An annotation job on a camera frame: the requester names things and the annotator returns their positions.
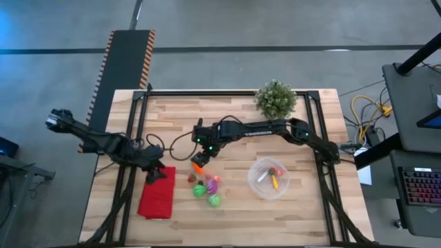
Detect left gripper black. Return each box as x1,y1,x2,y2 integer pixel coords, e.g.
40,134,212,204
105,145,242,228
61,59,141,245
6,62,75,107
145,154,167,185

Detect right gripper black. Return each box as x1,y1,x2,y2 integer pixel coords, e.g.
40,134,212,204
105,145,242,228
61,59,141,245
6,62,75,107
191,151,212,170

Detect clear plastic tupperware container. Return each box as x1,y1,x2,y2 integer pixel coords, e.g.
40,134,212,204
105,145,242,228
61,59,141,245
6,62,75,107
246,156,291,201

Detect red cloth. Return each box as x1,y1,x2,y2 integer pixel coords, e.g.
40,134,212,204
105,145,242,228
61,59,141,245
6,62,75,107
136,165,176,220

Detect green potted plant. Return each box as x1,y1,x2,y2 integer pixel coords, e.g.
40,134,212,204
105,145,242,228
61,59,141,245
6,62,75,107
254,79,299,121

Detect black mat orange striped edges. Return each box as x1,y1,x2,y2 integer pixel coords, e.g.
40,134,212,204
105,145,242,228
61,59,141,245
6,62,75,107
77,29,156,154

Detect black metal stand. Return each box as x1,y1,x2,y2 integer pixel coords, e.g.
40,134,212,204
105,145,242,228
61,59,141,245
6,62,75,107
0,153,56,238

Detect black device blue light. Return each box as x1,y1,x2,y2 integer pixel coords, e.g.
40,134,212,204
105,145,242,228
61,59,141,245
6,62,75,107
0,136,20,158

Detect white paper sheet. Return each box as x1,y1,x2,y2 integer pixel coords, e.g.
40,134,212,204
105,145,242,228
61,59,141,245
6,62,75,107
354,147,373,186

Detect black power strip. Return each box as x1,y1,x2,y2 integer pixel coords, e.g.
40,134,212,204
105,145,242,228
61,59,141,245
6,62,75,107
365,125,380,147

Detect grey desk surface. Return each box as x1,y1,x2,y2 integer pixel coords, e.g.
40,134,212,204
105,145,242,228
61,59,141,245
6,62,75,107
381,61,441,154
389,149,441,238

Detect backlit black keyboard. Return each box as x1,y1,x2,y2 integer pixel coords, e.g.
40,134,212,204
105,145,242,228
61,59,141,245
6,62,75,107
398,166,441,207

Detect black tablet blue screen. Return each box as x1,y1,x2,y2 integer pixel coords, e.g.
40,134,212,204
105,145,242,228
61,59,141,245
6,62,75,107
416,109,441,130

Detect black pole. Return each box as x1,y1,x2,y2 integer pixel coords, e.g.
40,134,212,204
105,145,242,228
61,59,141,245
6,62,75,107
396,32,441,76

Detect black camera cable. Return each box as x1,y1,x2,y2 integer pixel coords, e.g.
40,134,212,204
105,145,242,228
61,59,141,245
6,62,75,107
145,133,167,150
167,130,200,162

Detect black aluminium table frame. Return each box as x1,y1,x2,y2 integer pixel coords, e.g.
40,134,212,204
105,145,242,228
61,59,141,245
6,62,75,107
81,88,376,248

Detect yellow cable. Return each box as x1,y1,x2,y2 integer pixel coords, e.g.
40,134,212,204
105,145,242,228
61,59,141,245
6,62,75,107
350,94,393,144

